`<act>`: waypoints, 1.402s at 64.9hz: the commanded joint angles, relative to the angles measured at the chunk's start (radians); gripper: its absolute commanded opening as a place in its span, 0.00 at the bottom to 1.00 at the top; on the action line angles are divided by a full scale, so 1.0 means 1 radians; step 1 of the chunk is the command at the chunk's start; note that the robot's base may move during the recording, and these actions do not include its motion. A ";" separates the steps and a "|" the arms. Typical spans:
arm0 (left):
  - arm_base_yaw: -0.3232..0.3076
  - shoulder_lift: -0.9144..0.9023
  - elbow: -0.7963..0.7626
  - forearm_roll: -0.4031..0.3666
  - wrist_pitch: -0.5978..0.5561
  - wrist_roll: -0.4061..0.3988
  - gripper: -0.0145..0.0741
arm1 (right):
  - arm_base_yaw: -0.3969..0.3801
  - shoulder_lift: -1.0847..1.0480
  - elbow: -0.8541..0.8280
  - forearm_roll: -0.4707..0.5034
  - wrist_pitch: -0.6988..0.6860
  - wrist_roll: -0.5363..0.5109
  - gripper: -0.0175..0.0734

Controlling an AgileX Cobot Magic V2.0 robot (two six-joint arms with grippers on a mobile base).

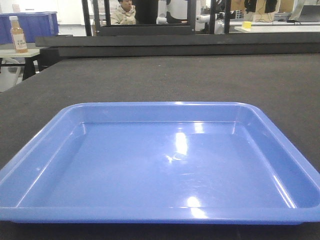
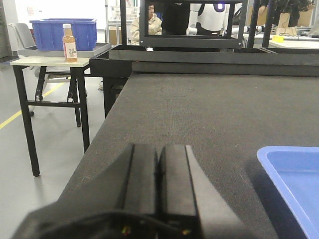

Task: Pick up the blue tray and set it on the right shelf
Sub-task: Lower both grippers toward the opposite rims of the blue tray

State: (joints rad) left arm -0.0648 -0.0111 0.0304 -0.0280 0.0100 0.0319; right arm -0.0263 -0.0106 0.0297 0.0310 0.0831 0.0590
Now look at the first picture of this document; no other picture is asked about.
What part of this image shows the yellow box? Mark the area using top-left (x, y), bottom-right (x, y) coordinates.
top-left (242, 21), bottom-right (252, 29)

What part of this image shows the white side table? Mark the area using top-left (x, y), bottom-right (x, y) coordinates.
top-left (0, 48), bottom-right (40, 81)

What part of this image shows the blue plastic tray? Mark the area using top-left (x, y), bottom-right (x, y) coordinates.
top-left (0, 102), bottom-right (320, 225)

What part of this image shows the black metal frame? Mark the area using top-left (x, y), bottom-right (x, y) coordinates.
top-left (82, 0), bottom-right (233, 36)

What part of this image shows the seated person beige hoodie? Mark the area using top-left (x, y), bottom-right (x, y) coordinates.
top-left (110, 0), bottom-right (136, 25)

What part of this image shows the blue storage crate background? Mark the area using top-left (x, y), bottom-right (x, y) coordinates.
top-left (0, 11), bottom-right (59, 44)

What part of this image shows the orange juice bottle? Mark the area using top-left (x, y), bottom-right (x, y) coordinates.
top-left (9, 16), bottom-right (28, 54)

